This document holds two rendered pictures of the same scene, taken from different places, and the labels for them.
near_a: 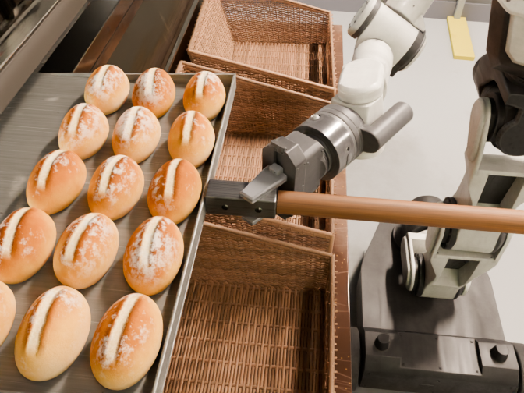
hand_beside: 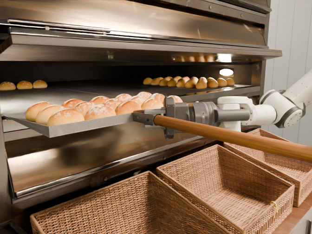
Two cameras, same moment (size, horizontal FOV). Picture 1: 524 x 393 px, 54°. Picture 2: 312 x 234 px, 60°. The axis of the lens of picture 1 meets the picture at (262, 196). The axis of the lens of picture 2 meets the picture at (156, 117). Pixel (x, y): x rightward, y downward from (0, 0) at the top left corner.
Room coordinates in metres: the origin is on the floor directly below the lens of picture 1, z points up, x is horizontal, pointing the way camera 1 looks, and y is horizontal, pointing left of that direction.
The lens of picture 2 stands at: (-0.13, -0.49, 1.35)
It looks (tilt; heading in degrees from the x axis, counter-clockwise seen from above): 11 degrees down; 39
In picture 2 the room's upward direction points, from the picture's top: straight up
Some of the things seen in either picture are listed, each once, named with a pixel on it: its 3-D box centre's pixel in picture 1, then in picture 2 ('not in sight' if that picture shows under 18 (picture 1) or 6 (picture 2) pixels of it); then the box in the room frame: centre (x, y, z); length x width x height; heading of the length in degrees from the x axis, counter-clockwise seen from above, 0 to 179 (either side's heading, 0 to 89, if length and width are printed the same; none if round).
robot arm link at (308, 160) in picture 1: (304, 160); (184, 117); (0.53, -0.06, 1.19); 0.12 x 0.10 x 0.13; 139
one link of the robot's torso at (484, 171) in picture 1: (489, 182); not in sight; (0.91, -0.56, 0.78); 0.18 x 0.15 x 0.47; 84
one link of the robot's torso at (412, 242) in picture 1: (434, 263); not in sight; (1.04, -0.58, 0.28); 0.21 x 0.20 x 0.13; 174
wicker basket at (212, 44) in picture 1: (267, 47); (275, 160); (1.68, -0.02, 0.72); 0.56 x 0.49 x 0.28; 176
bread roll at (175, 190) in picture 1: (173, 186); (128, 109); (0.46, 0.11, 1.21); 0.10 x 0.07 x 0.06; 174
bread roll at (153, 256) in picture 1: (152, 249); (100, 113); (0.36, 0.12, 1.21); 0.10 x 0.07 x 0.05; 176
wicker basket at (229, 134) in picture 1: (248, 158); (226, 190); (1.08, 0.04, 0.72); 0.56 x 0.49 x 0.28; 175
